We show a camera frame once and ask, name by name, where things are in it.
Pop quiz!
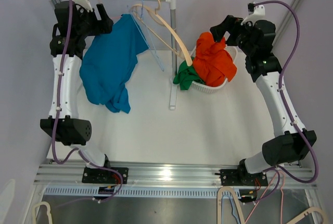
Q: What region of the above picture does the beige hanger bottom centre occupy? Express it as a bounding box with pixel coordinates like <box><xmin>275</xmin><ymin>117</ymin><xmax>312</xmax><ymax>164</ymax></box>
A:
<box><xmin>216</xmin><ymin>186</ymin><xmax>245</xmax><ymax>224</ymax></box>

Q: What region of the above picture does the blue t shirt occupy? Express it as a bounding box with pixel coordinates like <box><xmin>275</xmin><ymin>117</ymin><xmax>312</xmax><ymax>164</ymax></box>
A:
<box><xmin>80</xmin><ymin>14</ymin><xmax>148</xmax><ymax>114</ymax></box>

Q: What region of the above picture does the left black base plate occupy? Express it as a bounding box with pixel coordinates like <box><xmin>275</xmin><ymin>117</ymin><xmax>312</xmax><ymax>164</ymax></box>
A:
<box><xmin>82</xmin><ymin>165</ymin><xmax>129</xmax><ymax>184</ymax></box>

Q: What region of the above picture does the aluminium rail frame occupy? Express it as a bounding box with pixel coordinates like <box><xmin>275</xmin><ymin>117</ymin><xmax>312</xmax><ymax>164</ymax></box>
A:
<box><xmin>33</xmin><ymin>160</ymin><xmax>317</xmax><ymax>190</ymax></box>

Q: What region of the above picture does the white slotted cable duct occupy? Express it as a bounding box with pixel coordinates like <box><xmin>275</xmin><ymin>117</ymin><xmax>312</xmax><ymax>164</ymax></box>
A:
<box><xmin>43</xmin><ymin>186</ymin><xmax>261</xmax><ymax>199</ymax></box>

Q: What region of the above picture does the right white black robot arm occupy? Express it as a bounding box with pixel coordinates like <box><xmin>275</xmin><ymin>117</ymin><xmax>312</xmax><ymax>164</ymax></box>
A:
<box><xmin>210</xmin><ymin>15</ymin><xmax>319</xmax><ymax>185</ymax></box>

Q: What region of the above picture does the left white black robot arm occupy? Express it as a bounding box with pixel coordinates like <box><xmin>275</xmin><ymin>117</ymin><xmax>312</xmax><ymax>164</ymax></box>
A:
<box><xmin>40</xmin><ymin>1</ymin><xmax>113</xmax><ymax>183</ymax></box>

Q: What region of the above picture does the white plastic laundry basket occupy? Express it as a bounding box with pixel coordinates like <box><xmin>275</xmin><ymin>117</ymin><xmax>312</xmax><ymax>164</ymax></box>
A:
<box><xmin>191</xmin><ymin>46</ymin><xmax>238</xmax><ymax>94</ymax></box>

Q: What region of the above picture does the green t shirt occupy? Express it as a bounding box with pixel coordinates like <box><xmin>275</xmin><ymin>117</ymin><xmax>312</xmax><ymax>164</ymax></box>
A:
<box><xmin>173</xmin><ymin>61</ymin><xmax>205</xmax><ymax>91</ymax></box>

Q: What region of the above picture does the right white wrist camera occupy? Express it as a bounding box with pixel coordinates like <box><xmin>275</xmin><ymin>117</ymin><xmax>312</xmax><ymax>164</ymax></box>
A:
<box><xmin>241</xmin><ymin>3</ymin><xmax>265</xmax><ymax>25</ymax></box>

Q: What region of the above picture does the light blue plastic hanger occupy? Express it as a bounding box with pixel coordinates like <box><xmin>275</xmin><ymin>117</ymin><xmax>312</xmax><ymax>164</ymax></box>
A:
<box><xmin>129</xmin><ymin>0</ymin><xmax>165</xmax><ymax>72</ymax></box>

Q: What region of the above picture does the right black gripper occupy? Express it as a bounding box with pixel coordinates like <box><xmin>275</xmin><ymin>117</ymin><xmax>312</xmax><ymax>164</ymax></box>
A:
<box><xmin>210</xmin><ymin>16</ymin><xmax>256</xmax><ymax>57</ymax></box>

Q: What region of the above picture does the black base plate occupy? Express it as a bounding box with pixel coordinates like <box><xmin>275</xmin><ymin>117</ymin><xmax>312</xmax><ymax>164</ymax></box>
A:
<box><xmin>215</xmin><ymin>169</ymin><xmax>268</xmax><ymax>186</ymax></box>
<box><xmin>82</xmin><ymin>165</ymin><xmax>129</xmax><ymax>184</ymax></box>

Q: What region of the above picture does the beige plastic hanger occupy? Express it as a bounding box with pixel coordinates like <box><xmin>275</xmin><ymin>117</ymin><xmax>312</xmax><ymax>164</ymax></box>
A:
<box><xmin>130</xmin><ymin>0</ymin><xmax>193</xmax><ymax>67</ymax></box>

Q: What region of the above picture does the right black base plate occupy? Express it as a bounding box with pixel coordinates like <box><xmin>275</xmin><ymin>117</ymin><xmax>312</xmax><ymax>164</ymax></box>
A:
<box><xmin>215</xmin><ymin>169</ymin><xmax>268</xmax><ymax>186</ymax></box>

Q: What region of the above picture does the beige hanger bottom right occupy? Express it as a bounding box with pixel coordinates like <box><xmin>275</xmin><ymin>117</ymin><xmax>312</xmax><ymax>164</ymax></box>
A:
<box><xmin>287</xmin><ymin>207</ymin><xmax>329</xmax><ymax>224</ymax></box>

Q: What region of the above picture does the orange t shirt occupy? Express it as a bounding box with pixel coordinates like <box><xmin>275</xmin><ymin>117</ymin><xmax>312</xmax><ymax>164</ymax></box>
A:
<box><xmin>193</xmin><ymin>32</ymin><xmax>237</xmax><ymax>87</ymax></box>

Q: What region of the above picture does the pink hanger bottom right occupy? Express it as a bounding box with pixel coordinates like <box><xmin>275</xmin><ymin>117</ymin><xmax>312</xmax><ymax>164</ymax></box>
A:
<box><xmin>245</xmin><ymin>170</ymin><xmax>286</xmax><ymax>223</ymax></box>

